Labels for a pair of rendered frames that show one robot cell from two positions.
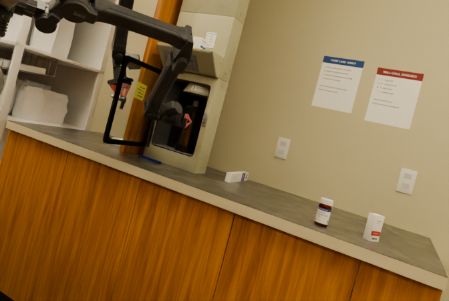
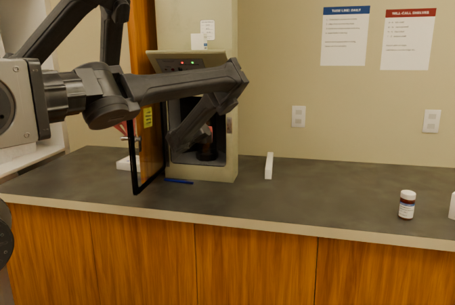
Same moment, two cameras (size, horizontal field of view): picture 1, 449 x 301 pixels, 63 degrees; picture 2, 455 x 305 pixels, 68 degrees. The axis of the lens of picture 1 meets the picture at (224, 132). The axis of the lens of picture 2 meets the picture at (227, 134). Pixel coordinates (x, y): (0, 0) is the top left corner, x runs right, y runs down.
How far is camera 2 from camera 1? 67 cm
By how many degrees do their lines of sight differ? 19
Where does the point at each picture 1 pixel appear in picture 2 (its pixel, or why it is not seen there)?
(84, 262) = not seen: outside the picture
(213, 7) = not seen: outside the picture
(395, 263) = not seen: outside the picture
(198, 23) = (185, 11)
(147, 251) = (226, 288)
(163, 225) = (237, 260)
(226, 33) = (226, 17)
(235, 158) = (250, 137)
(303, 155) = (322, 118)
